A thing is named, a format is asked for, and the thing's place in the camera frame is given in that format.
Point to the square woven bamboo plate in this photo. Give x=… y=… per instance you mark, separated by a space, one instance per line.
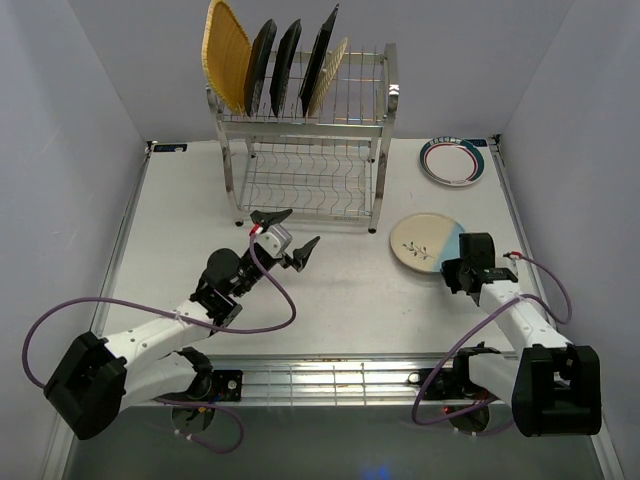
x=225 y=55

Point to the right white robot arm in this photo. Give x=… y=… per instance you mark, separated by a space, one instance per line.
x=554 y=386

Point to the beige floral square plate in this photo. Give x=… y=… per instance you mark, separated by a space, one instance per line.
x=316 y=60

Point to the steel two-tier dish rack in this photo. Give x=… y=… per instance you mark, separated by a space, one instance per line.
x=330 y=166

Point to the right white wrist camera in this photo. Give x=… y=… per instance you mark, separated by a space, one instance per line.
x=510 y=261

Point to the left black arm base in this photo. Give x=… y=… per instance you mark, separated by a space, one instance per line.
x=217 y=386

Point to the blue table label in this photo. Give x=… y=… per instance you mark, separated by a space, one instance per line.
x=477 y=142
x=170 y=148

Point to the right blue table label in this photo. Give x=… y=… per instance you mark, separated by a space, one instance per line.
x=477 y=142

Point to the left blue table label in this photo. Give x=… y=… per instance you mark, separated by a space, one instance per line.
x=170 y=148

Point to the cream and blue round plate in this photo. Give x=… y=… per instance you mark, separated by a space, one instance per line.
x=423 y=241

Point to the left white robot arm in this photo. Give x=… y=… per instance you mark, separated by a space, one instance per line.
x=100 y=377

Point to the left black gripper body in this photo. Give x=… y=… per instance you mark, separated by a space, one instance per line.
x=253 y=273

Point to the aluminium front rail frame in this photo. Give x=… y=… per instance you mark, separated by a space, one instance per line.
x=325 y=420

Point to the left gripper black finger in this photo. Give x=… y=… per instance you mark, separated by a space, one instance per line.
x=267 y=219
x=300 y=256

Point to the black floral square plate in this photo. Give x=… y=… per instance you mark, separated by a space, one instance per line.
x=256 y=72
x=283 y=63

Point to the white plate teal red rim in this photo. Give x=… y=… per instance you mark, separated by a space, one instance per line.
x=452 y=161

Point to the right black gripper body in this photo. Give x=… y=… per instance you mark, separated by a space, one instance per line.
x=452 y=269

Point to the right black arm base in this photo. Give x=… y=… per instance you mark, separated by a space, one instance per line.
x=445 y=385

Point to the round woven bamboo plate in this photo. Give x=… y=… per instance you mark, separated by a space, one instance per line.
x=327 y=75

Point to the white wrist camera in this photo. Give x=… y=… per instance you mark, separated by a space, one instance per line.
x=273 y=240
x=510 y=261

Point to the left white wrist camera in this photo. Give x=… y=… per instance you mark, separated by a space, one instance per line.
x=273 y=240

